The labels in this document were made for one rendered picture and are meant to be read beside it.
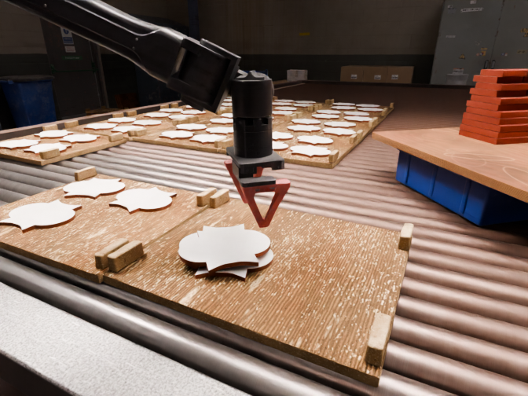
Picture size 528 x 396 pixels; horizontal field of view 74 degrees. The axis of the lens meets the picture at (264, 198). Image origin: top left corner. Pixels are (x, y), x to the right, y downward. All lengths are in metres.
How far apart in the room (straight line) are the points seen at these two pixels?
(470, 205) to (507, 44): 6.17
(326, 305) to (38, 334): 0.37
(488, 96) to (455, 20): 5.83
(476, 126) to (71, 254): 0.97
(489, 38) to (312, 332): 6.62
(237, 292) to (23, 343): 0.27
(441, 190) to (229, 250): 0.53
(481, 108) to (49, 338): 1.03
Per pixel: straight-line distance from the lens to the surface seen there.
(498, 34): 6.92
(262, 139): 0.49
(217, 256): 0.54
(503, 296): 0.65
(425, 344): 0.52
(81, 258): 0.66
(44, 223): 0.80
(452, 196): 0.87
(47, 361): 0.51
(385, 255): 0.62
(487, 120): 1.06
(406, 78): 6.67
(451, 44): 6.87
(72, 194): 0.93
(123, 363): 0.48
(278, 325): 0.46
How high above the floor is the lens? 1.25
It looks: 22 degrees down
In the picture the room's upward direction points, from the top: straight up
